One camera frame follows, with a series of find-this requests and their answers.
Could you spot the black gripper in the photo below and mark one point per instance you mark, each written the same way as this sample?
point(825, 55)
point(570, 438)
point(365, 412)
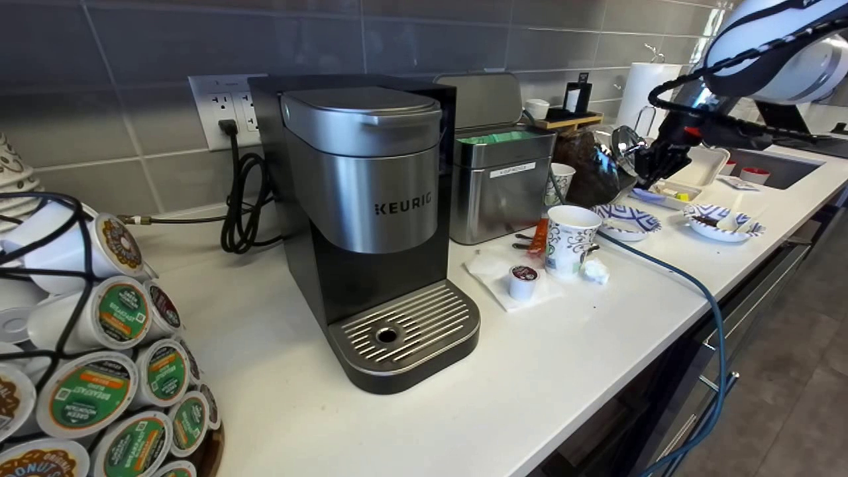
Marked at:
point(685, 133)

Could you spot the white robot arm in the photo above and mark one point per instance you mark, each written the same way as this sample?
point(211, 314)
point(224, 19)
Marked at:
point(785, 42)

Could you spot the beige plastic tray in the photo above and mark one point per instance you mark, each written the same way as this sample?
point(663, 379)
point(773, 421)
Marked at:
point(699, 176)

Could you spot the blue patterned paper plate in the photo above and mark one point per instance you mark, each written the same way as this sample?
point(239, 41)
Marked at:
point(630, 222)

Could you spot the white paper towel roll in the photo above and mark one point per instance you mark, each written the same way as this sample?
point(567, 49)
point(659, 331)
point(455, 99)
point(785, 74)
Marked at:
point(647, 96)

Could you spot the patterned plate with coffee grounds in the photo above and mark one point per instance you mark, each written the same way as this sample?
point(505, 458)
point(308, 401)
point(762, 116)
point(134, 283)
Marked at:
point(720, 222)

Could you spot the patterned paper cup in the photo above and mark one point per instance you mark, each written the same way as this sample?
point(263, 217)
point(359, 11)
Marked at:
point(562, 182)
point(574, 239)

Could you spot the wooden rack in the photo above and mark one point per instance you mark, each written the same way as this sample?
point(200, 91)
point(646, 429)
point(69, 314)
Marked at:
point(565, 121)

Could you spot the steel sink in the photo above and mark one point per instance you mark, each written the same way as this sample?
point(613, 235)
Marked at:
point(775, 167)

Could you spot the small white creamer cup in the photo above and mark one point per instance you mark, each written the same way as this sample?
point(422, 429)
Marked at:
point(594, 271)

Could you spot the orange stirrer sticks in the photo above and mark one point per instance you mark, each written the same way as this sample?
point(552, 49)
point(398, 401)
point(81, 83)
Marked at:
point(530, 239)

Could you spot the stainless steel box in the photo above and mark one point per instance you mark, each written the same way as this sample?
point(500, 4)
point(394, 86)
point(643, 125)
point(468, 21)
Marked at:
point(500, 176)

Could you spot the single coffee pod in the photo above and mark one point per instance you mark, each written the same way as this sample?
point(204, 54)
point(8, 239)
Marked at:
point(524, 282)

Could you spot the white tray with pods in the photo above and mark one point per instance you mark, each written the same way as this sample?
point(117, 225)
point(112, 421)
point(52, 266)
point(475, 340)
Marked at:
point(513, 282)

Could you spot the Keurig coffee machine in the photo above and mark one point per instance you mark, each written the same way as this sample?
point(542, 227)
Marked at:
point(371, 221)

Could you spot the coffee pod green lid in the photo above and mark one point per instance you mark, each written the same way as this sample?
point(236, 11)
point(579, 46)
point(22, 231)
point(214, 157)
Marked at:
point(85, 394)
point(189, 425)
point(121, 314)
point(134, 445)
point(166, 371)

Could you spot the coffee pod brown lid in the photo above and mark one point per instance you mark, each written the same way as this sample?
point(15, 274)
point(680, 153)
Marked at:
point(41, 462)
point(114, 241)

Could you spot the white wall outlet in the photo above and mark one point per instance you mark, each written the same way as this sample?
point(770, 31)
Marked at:
point(224, 107)

